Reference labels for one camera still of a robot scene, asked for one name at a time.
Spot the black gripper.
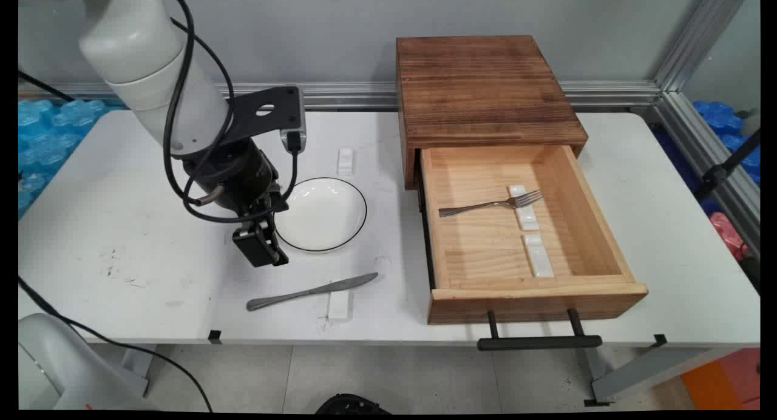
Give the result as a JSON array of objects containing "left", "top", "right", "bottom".
[{"left": 182, "top": 138, "right": 290, "bottom": 268}]

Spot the silver table knife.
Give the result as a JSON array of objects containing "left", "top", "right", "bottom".
[{"left": 246, "top": 273, "right": 379, "bottom": 312}]

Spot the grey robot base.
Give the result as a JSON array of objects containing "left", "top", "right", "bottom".
[{"left": 18, "top": 314, "right": 154, "bottom": 412}]

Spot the white plate with black rim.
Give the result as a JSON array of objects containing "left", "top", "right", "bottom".
[{"left": 274, "top": 177, "right": 368, "bottom": 253}]

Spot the black round floor object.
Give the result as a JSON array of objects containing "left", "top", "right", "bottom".
[{"left": 316, "top": 394, "right": 392, "bottom": 415}]

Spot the silver fork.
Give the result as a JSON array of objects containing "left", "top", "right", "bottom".
[{"left": 438, "top": 189, "right": 544, "bottom": 218}]

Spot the light wooden drawer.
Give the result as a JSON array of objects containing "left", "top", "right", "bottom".
[{"left": 419, "top": 144, "right": 649, "bottom": 325}]

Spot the blue bubble wrap sheet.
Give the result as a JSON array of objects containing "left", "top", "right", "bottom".
[{"left": 18, "top": 100, "right": 111, "bottom": 218}]

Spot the dark wooden cabinet box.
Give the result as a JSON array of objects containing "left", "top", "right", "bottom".
[{"left": 396, "top": 35, "right": 588, "bottom": 190}]

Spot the grey table leg with foot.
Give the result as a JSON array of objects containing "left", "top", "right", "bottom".
[{"left": 584, "top": 347, "right": 739, "bottom": 407}]

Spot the black tripod stand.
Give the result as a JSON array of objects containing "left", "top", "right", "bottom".
[{"left": 694, "top": 129, "right": 761, "bottom": 202}]

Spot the pink plastic object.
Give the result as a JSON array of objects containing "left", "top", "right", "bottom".
[{"left": 710, "top": 212, "right": 749, "bottom": 262}]

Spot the blue bubble wrap pile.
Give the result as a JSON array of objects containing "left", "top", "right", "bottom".
[{"left": 692, "top": 100, "right": 761, "bottom": 187}]

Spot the orange box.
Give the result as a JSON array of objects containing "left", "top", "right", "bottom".
[{"left": 681, "top": 348, "right": 761, "bottom": 412}]

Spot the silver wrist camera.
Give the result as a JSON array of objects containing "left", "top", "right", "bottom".
[{"left": 280, "top": 129, "right": 307, "bottom": 154}]

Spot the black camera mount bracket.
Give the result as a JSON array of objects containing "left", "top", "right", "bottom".
[{"left": 228, "top": 86, "right": 304, "bottom": 145}]

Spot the long aluminium frame rail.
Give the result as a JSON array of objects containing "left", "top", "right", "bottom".
[{"left": 18, "top": 80, "right": 662, "bottom": 112}]

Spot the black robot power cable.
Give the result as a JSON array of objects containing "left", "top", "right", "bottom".
[{"left": 18, "top": 277, "right": 214, "bottom": 412}]

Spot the thin black background cable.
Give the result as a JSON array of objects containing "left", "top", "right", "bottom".
[{"left": 18, "top": 71, "right": 75, "bottom": 103}]

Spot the black drawer handle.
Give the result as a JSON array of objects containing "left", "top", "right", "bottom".
[{"left": 477, "top": 309, "right": 603, "bottom": 351}]

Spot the short aluminium frame rail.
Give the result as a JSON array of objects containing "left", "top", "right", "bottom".
[{"left": 651, "top": 91, "right": 761, "bottom": 258}]

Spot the aluminium frame post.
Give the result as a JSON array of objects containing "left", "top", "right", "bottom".
[{"left": 653, "top": 0, "right": 751, "bottom": 94}]

